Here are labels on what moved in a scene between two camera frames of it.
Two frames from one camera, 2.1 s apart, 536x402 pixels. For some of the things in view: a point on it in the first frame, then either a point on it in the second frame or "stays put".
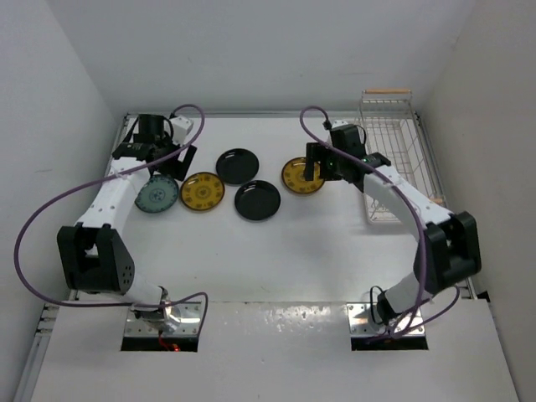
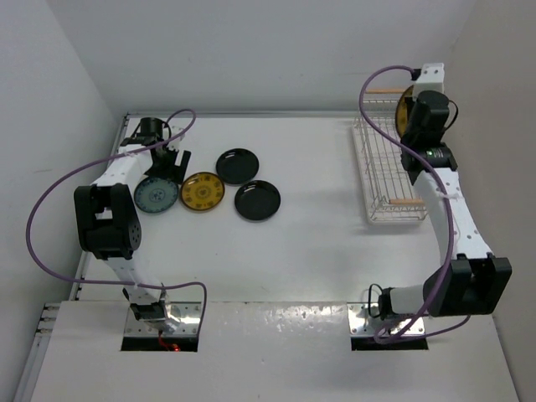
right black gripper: (315, 151) to (409, 104)
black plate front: (257, 200) stays put
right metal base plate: (406, 323) stays put
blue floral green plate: (157, 193) stays put
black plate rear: (237, 166) stays put
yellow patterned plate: (293, 176) to (401, 113)
